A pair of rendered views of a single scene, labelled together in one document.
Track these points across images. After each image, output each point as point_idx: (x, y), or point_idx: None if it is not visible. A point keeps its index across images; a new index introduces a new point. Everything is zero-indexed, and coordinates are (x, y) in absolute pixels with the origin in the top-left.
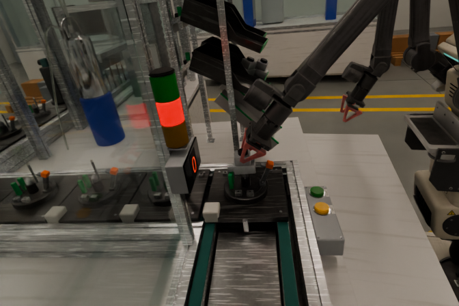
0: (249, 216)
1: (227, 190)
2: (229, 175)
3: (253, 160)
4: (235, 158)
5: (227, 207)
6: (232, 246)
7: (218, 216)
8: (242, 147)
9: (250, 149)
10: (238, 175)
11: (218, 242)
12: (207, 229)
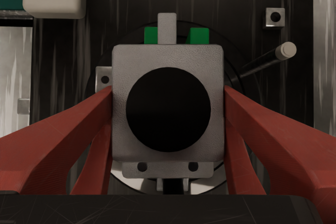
0: (33, 121)
1: (142, 34)
2: (151, 31)
3: (171, 172)
4: (113, 58)
5: (80, 44)
6: (0, 69)
7: (36, 17)
8: (230, 108)
9: (225, 164)
10: (238, 76)
11: (15, 29)
12: None
